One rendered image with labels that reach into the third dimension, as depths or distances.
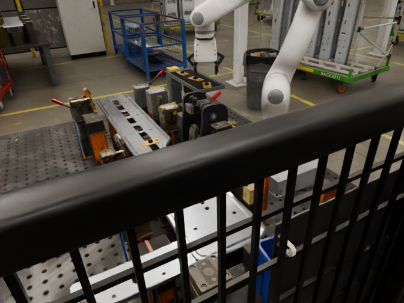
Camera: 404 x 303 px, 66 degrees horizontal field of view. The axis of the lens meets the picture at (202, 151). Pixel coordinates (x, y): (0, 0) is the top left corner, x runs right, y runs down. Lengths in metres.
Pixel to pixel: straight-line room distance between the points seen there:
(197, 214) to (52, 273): 0.62
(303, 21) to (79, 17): 6.83
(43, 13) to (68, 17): 0.94
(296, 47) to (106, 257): 1.11
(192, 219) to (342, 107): 0.76
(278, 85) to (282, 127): 1.18
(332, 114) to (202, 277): 0.57
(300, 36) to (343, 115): 1.17
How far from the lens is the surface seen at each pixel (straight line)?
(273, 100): 1.35
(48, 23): 8.66
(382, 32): 7.57
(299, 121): 0.18
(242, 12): 5.04
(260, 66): 4.00
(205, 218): 0.92
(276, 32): 5.92
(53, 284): 1.28
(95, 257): 1.31
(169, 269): 0.81
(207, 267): 0.73
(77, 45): 7.94
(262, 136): 0.16
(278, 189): 1.46
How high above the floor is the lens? 1.62
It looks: 30 degrees down
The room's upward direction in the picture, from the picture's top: 2 degrees counter-clockwise
